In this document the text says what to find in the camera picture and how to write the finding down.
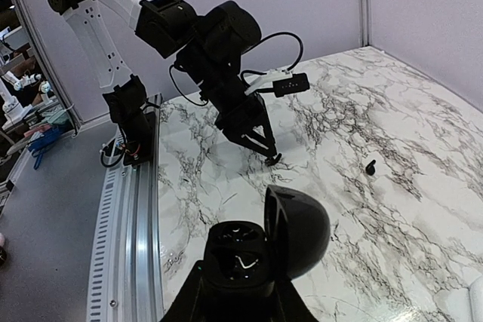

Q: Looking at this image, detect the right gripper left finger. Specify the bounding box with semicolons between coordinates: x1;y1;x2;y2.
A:
162;261;204;322

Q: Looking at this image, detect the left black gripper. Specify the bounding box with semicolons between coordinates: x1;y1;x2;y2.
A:
215;94;277;158

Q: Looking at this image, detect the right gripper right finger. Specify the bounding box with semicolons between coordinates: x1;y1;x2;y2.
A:
275;280;318;322

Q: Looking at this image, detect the black earbud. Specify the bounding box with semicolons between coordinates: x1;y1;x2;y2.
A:
264;153;282;167
365;160;377;176

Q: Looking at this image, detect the black round charging case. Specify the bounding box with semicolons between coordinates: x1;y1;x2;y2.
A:
202;185;331;298

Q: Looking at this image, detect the white earbud charging case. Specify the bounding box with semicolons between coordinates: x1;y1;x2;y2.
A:
469;276;483;322

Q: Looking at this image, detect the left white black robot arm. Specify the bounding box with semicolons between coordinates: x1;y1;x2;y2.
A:
48;0;277;159

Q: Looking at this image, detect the blue plastic tool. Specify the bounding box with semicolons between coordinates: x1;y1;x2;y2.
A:
27;127;63;170

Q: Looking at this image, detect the small white background robot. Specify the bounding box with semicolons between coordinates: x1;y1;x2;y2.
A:
1;71;52;130

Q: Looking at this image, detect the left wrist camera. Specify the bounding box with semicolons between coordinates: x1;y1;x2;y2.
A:
240;69;310;98

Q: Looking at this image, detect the aluminium front rail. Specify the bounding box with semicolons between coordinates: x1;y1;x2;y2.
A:
86;94;165;322

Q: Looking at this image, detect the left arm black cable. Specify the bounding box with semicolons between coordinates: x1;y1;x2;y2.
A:
168;32;305;106

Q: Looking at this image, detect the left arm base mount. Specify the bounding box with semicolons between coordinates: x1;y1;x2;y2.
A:
100;74;159;168

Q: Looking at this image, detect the right corner aluminium post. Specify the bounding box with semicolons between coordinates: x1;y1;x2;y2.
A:
359;0;371;47

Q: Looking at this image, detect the corner aluminium post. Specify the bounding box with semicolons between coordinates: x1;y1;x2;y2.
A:
12;0;82;138
359;0;371;47

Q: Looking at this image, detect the left corner aluminium post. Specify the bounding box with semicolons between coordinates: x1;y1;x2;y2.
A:
12;0;82;138

